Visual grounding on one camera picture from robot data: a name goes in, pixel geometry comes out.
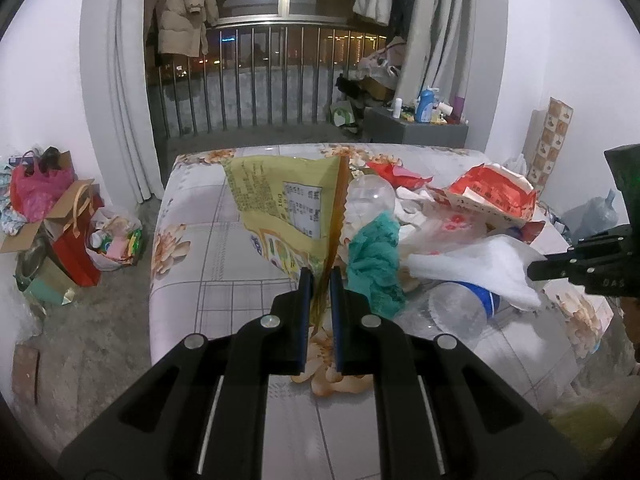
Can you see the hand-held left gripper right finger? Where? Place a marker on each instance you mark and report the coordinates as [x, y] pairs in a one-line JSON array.
[[336, 310]]

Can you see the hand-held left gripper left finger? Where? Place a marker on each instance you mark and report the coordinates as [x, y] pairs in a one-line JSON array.
[[303, 310]]

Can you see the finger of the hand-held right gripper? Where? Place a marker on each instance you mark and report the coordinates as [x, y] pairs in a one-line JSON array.
[[550, 266]]

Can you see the clear bottle with blue label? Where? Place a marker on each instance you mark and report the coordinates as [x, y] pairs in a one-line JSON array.
[[457, 310]]

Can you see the yellow snack bag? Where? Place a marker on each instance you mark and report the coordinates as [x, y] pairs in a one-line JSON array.
[[275, 200]]

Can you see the large water jug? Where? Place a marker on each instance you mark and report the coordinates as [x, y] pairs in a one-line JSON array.
[[592, 217]]

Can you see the teal mesh cloth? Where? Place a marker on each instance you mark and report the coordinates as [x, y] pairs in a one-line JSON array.
[[375, 260]]

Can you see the floral-cloth covered table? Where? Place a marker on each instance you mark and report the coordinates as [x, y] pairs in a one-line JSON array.
[[220, 300]]

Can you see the torn red paper carton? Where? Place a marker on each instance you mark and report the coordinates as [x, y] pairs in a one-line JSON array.
[[492, 192]]

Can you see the clear bag with red flowers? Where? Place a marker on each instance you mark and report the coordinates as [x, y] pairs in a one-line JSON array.
[[450, 230]]

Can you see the white plastic bag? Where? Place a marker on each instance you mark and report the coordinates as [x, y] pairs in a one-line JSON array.
[[516, 164]]

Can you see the clear plastic bottle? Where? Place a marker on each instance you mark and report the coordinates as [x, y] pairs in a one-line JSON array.
[[369, 200]]

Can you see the patterned tile board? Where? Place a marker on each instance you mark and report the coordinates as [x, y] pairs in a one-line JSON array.
[[552, 145]]

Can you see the red plastic wrapper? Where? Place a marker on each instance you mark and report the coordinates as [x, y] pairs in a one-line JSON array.
[[400, 172]]

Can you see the purple box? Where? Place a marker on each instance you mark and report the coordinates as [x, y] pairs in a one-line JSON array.
[[458, 109]]

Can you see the grey cabinet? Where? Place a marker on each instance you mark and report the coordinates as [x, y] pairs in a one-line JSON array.
[[415, 132]]

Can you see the green and white bag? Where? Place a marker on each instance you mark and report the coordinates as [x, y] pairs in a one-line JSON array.
[[344, 117]]

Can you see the white bag of packets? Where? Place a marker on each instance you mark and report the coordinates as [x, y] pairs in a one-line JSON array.
[[115, 242]]

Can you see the blue detergent bottle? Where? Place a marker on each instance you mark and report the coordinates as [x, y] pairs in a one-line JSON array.
[[424, 107]]

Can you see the small white bottle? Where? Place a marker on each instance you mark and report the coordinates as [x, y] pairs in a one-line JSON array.
[[398, 109]]

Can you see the metal balcony railing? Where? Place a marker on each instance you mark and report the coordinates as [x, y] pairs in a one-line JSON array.
[[260, 85]]

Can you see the red gift bag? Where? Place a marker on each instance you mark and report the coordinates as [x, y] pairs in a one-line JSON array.
[[77, 255]]

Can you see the pile of bags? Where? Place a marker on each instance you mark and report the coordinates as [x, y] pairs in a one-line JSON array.
[[382, 67]]

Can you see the green gift bag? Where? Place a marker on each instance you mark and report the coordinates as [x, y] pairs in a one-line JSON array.
[[50, 285]]

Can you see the grey curtain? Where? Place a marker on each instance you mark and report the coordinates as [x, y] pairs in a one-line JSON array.
[[440, 35], [127, 85]]

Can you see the red brick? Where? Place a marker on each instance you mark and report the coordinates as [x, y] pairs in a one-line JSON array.
[[26, 375]]

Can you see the cardboard box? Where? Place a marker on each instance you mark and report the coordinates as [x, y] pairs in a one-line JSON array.
[[25, 237]]

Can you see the pink plastic bag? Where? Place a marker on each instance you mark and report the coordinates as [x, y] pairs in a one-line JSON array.
[[37, 190]]

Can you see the beige padded coat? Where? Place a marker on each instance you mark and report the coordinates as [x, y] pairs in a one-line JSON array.
[[182, 15]]

